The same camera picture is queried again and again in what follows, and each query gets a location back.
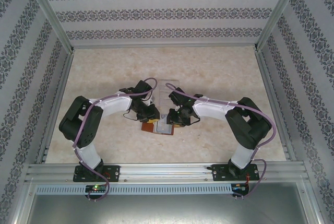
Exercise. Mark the brown leather card holder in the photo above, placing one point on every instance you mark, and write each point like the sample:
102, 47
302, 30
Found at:
148, 128

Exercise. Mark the clear plastic box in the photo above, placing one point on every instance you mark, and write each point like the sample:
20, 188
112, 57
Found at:
163, 93

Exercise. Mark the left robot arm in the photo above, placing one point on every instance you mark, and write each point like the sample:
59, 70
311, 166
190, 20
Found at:
78, 124

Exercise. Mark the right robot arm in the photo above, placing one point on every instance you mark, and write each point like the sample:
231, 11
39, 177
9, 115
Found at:
250, 127

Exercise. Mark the small circuit board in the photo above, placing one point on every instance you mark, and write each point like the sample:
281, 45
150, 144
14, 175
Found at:
96, 188
240, 188

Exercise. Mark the grey metal panel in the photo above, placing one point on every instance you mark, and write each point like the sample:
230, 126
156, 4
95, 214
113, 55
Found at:
167, 211

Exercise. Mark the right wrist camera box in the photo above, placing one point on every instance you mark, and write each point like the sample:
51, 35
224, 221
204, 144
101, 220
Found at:
175, 96

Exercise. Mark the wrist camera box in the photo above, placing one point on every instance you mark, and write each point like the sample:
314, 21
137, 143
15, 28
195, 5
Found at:
142, 87
175, 96

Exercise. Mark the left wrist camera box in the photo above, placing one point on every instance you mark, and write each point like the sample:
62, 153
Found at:
142, 87

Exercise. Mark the aluminium mounting rail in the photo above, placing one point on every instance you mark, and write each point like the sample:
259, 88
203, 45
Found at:
164, 171

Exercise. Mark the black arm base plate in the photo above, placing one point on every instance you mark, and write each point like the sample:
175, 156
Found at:
114, 173
220, 173

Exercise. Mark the aluminium table side rail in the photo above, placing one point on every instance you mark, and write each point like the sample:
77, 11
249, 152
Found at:
56, 104
271, 91

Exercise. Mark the aluminium frame post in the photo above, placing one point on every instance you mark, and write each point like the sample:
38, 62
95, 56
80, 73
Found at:
52, 15
276, 15

